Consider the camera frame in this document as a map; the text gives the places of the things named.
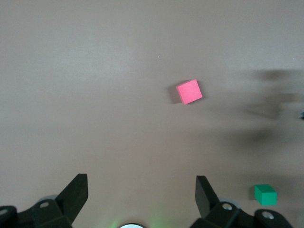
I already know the red foam cube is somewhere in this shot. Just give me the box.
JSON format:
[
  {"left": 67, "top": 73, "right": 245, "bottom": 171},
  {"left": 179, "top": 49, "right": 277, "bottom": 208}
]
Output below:
[{"left": 176, "top": 79, "right": 203, "bottom": 105}]

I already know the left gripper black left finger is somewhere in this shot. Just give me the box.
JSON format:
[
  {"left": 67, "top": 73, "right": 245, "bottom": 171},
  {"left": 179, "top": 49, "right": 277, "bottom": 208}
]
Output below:
[{"left": 0, "top": 173, "right": 89, "bottom": 228}]

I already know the green foam cube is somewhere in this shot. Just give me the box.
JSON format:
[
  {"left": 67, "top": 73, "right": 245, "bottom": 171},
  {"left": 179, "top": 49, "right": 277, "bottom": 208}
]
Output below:
[{"left": 254, "top": 184, "right": 278, "bottom": 206}]

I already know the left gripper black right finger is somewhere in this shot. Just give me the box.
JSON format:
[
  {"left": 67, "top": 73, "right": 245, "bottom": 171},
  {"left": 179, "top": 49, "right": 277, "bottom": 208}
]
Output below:
[{"left": 190, "top": 175, "right": 293, "bottom": 228}]

